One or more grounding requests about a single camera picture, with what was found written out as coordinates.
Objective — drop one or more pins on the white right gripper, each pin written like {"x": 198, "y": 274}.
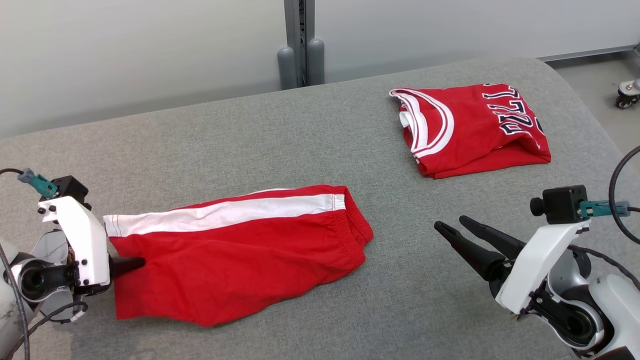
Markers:
{"x": 535, "y": 270}

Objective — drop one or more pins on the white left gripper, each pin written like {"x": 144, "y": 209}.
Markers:
{"x": 90, "y": 250}

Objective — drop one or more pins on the red basketball jersey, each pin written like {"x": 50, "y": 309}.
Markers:
{"x": 480, "y": 145}

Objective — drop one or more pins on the red shorts with white stripe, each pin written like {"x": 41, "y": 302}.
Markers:
{"x": 240, "y": 270}

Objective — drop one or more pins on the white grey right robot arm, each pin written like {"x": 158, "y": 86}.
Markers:
{"x": 620, "y": 310}

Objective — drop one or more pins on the black caster wheel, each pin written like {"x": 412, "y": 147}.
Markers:
{"x": 625, "y": 100}

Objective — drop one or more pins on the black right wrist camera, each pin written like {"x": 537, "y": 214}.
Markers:
{"x": 565, "y": 202}

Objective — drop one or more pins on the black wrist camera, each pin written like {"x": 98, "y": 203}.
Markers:
{"x": 565, "y": 202}
{"x": 70, "y": 189}

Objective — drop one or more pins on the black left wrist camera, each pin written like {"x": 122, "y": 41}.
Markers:
{"x": 70, "y": 189}

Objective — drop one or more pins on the grey cylindrical post foot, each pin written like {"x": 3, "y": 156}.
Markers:
{"x": 316, "y": 62}
{"x": 286, "y": 70}

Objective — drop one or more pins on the grey metal partition post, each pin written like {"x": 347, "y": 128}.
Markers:
{"x": 292, "y": 30}

